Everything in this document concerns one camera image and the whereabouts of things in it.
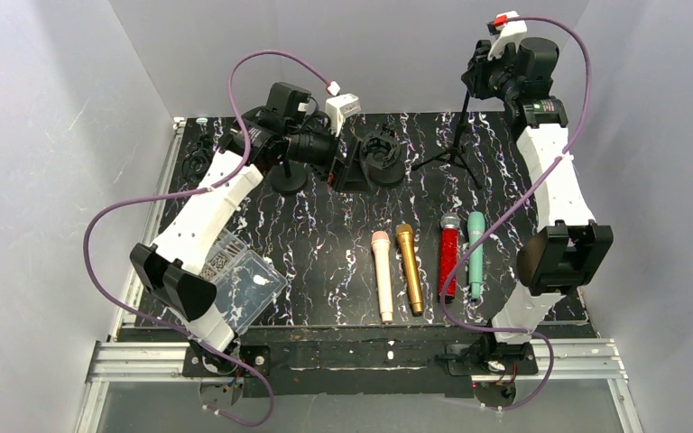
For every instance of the black tall tripod stand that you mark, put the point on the black tall tripod stand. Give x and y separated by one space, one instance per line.
453 154

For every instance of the black tripod shock mount stand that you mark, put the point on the black tripod shock mount stand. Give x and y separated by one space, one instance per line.
198 159

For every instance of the gold microphone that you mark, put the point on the gold microphone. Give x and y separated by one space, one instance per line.
405 241

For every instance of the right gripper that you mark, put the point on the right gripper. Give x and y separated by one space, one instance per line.
477 73

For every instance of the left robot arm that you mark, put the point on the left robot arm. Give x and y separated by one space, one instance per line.
290 126

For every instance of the black round base shock stand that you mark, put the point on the black round base shock stand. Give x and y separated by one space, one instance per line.
383 157

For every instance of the teal microphone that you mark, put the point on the teal microphone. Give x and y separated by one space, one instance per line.
475 261

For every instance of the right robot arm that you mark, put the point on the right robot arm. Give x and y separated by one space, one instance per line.
569 245

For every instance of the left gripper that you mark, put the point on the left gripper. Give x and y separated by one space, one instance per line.
337 165

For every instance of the red glitter microphone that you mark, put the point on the red glitter microphone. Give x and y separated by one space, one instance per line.
448 252

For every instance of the clear plastic screw box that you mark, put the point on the clear plastic screw box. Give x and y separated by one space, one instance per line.
246 282

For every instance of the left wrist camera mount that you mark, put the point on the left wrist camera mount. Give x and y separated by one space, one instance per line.
338 109

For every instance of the black round base clip stand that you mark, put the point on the black round base clip stand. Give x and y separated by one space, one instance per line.
288 178

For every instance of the pink microphone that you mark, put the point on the pink microphone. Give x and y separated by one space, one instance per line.
381 248

